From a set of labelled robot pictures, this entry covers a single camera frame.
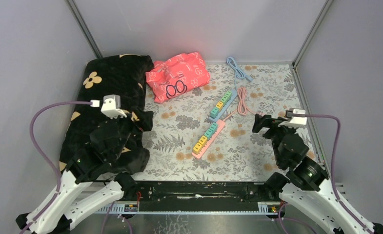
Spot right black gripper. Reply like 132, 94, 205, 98
251, 113, 295, 166

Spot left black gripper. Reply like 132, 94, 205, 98
102, 106, 154, 160

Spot blue power strip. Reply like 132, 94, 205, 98
209, 57, 253, 123

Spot pink power strip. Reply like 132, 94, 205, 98
191, 86, 266, 160

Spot green plug cube bottom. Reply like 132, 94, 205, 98
224, 90, 233, 97

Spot green plug cube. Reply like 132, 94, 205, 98
224, 90, 233, 97
221, 96, 230, 103

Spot yellow plug cube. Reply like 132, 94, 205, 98
198, 136, 208, 147
193, 142, 203, 154
215, 101, 224, 111

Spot teal plug cube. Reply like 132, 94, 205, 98
209, 122, 218, 133
210, 107, 219, 118
204, 129, 214, 140

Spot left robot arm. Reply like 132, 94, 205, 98
16, 117, 136, 234

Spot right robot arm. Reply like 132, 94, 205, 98
252, 110, 383, 234

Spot floral table mat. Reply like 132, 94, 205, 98
134, 64, 301, 181

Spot black floral blanket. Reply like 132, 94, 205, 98
59, 55, 154, 174

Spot pink patterned bag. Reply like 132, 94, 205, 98
146, 52, 210, 104

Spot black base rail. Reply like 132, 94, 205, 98
105, 180, 297, 213

